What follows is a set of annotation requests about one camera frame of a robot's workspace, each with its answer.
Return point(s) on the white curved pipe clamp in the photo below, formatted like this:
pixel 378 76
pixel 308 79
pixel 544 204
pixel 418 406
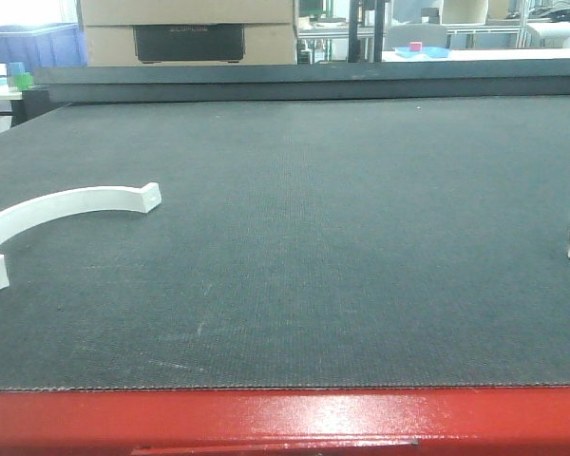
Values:
pixel 30 213

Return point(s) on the dark grey table mat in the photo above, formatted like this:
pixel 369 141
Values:
pixel 404 243

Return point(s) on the pink cube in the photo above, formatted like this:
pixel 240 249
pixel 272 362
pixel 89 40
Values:
pixel 415 46

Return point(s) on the blue tray with pink cube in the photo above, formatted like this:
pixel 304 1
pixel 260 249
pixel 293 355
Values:
pixel 425 53

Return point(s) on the dark raised board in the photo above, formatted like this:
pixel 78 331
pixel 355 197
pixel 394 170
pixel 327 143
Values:
pixel 332 82

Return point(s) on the upper cardboard box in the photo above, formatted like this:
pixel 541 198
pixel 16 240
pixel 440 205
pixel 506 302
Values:
pixel 158 12

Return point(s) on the green cube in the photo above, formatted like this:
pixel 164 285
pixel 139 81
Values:
pixel 23 81

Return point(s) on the blue cloth covered table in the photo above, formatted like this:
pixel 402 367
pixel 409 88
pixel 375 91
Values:
pixel 47 45

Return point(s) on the blue cube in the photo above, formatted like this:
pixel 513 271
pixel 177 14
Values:
pixel 17 68

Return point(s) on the lower cardboard box with handle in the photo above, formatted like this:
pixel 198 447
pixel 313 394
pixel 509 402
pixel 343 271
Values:
pixel 265 44

